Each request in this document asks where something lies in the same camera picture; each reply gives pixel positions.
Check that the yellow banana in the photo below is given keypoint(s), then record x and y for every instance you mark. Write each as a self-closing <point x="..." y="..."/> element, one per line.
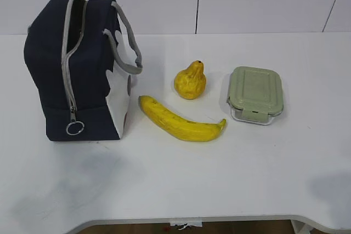
<point x="177" y="126"/>

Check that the yellow pear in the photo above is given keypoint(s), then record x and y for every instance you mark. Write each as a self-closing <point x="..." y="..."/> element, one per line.
<point x="191" y="82"/>

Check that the green lidded glass container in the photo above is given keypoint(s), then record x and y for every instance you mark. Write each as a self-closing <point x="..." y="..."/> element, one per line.
<point x="255" y="95"/>

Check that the navy blue lunch bag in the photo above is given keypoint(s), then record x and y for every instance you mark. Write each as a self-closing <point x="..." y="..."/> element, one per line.
<point x="81" y="55"/>

